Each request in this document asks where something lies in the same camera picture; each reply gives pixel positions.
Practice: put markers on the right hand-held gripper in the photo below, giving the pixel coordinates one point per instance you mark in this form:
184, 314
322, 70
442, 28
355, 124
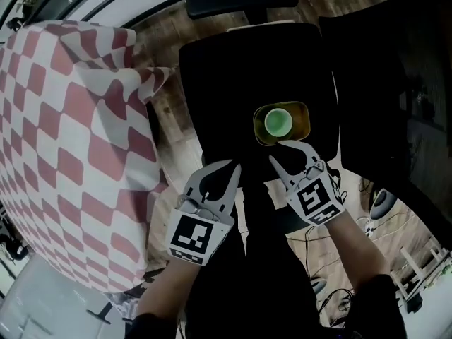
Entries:
318, 200

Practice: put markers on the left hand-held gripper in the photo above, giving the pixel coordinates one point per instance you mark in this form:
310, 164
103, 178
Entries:
192, 235

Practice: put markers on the yellow square tray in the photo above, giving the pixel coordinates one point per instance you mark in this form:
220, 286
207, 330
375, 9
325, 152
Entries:
302, 120

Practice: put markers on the green cup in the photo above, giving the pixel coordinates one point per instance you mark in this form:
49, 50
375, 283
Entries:
278, 122

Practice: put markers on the person's left forearm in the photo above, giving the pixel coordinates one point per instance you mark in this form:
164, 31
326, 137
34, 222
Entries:
159, 291

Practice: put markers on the person's right forearm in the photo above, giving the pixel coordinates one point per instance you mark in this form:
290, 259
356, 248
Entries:
356, 249

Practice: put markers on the open black grey case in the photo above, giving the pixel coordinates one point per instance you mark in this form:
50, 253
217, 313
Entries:
383, 203

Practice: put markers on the black mesh office chair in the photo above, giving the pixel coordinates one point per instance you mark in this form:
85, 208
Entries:
219, 83

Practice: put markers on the person's black shirt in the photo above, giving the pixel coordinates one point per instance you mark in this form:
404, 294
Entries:
254, 295

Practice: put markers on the grey oval object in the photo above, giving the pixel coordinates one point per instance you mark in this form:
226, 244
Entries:
318, 286

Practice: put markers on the crumpled white cloth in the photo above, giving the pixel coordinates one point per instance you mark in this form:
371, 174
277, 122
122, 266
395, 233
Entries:
121, 300

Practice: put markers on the pink white checkered tablecloth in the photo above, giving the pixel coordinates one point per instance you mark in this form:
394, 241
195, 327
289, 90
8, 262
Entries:
70, 154

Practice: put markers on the white desk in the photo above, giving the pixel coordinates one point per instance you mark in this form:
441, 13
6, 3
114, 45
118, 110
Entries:
42, 302

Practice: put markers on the curved black wooden-top railing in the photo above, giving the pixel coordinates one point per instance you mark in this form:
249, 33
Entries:
106, 2

